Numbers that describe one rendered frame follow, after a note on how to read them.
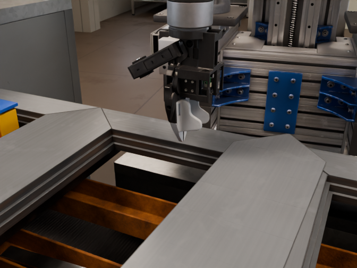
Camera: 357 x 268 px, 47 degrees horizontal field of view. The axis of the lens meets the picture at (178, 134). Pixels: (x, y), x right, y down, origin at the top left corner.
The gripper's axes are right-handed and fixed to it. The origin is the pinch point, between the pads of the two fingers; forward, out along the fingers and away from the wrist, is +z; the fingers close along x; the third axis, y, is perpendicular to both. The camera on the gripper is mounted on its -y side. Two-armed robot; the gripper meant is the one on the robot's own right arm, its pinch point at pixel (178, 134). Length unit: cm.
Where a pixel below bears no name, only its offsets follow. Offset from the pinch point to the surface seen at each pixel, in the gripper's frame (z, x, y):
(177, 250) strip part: 3.6, -25.2, 11.7
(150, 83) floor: 89, 255, -149
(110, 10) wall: 78, 533, -378
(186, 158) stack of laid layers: 6.2, 2.4, 0.6
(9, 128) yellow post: 5.6, -3.1, -40.7
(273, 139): 3.5, 12.5, 15.4
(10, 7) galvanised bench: -16, 24, -63
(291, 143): 3.5, 12.1, 19.0
